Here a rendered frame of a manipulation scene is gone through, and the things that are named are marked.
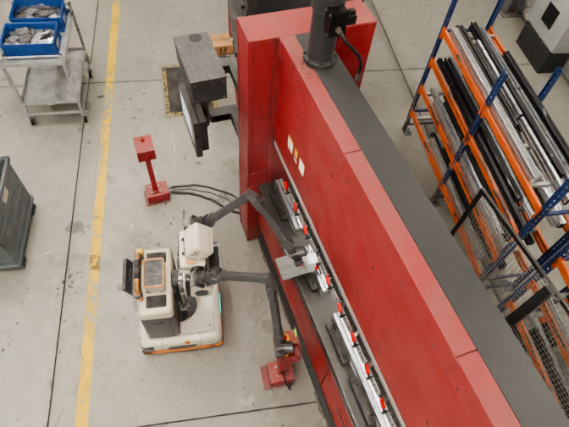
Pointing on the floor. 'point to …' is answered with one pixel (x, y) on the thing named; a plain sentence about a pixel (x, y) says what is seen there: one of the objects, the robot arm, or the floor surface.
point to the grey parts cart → (52, 74)
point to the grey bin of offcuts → (13, 217)
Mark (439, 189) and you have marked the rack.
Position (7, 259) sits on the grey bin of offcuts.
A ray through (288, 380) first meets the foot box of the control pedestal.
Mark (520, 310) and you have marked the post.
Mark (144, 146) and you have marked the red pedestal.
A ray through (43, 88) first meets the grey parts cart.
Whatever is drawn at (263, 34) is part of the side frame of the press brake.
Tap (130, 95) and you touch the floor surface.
